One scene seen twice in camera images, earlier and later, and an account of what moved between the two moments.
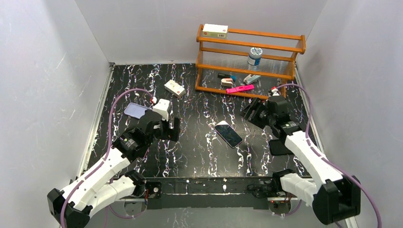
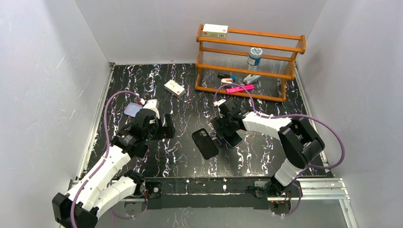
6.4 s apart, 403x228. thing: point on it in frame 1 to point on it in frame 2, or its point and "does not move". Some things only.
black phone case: x=277 y=147 to x=206 y=145
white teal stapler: x=250 y=78 does not move
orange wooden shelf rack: x=250 y=64 does not move
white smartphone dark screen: x=228 y=133 does not move
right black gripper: x=261 y=113 to x=225 y=129
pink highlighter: x=240 y=88 does not move
